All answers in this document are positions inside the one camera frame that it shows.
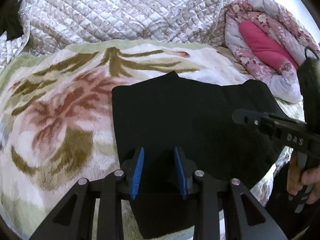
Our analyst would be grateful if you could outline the white quilted bedspread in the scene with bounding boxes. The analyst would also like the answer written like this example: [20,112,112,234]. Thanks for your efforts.
[0,0,250,64]

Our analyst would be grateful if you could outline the black pants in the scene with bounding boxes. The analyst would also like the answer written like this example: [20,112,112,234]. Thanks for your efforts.
[111,70,287,240]

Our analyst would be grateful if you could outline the pink cloth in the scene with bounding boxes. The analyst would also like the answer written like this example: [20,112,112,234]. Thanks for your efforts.
[239,20,300,72]

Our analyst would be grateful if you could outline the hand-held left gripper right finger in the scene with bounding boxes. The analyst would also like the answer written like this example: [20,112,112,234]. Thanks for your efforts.
[173,147,288,240]

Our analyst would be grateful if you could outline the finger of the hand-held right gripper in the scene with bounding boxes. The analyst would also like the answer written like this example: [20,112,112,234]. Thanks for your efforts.
[232,109,270,129]

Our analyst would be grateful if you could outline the pink floral comforter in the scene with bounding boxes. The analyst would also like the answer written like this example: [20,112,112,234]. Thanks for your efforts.
[223,0,318,103]

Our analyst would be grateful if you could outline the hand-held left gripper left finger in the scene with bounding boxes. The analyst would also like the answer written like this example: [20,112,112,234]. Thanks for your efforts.
[29,147,145,240]

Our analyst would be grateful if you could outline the person's right hand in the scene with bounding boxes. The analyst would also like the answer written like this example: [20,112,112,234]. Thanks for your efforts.
[286,152,320,205]

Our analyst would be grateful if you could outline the floral fleece blanket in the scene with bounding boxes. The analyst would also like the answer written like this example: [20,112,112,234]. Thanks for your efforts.
[0,40,304,240]

